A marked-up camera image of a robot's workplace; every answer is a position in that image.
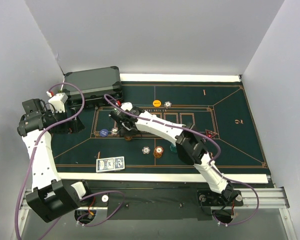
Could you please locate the dark green poker mat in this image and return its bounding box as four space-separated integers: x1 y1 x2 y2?
51 82 271 175

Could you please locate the blue blind button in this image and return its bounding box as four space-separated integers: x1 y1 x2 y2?
99 128 109 138

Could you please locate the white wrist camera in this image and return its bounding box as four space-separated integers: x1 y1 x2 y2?
119 102 133 112
46 91 68 114

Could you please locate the white blue poker chip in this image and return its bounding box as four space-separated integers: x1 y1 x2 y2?
164 101 172 109
111 128 118 136

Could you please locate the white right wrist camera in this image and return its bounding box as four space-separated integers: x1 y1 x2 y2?
119 102 133 112

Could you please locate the orange red chip stack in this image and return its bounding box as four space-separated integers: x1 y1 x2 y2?
153 146 164 159

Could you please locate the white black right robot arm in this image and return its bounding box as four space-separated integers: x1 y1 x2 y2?
109 107 239 205

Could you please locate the black aluminium poker case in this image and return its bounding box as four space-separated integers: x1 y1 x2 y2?
64 66 124 109

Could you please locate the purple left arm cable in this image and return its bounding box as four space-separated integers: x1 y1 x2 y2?
14 82 126 240

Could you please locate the white blue chip stack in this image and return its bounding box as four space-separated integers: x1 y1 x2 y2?
142 146 151 155

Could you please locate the orange dealer button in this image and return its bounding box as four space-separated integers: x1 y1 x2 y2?
152 99 162 108

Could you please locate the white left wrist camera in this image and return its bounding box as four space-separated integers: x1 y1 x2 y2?
46 91 68 114

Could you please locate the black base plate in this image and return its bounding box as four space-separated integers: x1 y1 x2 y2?
87 180 243 221

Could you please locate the blue playing card deck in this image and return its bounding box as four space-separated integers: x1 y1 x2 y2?
96 156 125 173

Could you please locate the green blue chip stack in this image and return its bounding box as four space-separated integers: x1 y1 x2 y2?
170 143 177 153

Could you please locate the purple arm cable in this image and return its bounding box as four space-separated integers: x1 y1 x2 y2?
103 93 261 227
14 82 126 240

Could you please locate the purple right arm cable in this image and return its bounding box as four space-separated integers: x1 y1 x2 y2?
103 93 261 227

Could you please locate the aluminium mounting rail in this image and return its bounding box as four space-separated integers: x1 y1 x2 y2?
20 187 297 240

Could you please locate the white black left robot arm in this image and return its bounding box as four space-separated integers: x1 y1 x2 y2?
17 93 93 223

